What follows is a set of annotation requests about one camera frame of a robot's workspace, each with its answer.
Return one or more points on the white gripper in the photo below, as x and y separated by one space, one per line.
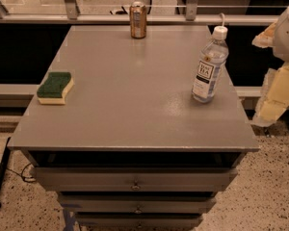
288 36

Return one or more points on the clear plastic water bottle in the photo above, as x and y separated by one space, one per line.
211 62

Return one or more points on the orange metal can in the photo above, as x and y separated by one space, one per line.
137 15

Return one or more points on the grey drawer cabinet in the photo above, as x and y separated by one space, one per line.
131 107

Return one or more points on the metal window railing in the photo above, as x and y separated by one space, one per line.
71 12

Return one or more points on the middle grey drawer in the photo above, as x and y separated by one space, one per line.
137 204

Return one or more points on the grey drawer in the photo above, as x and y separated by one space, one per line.
72 179
137 204
139 221

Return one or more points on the green yellow sponge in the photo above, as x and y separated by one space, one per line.
54 89

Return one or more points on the bottom grey drawer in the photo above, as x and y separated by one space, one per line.
139 221

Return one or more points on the top grey drawer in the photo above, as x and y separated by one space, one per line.
72 179

